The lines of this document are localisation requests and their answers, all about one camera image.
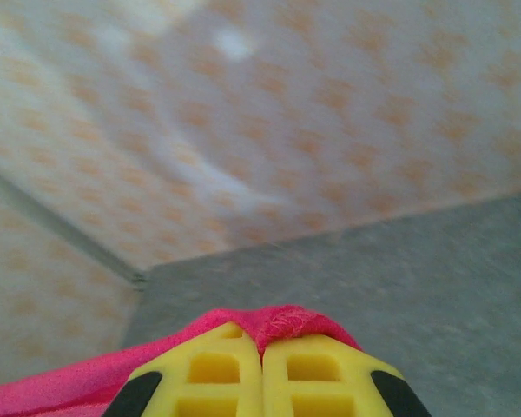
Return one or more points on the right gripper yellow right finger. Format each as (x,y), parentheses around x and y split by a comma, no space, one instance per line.
(312,391)

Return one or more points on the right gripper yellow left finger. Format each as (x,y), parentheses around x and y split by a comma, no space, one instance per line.
(226,391)

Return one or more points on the red t-shirt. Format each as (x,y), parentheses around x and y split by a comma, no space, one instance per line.
(69,382)

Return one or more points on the white orange-patterned curtain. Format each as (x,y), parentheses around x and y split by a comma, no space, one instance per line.
(286,108)

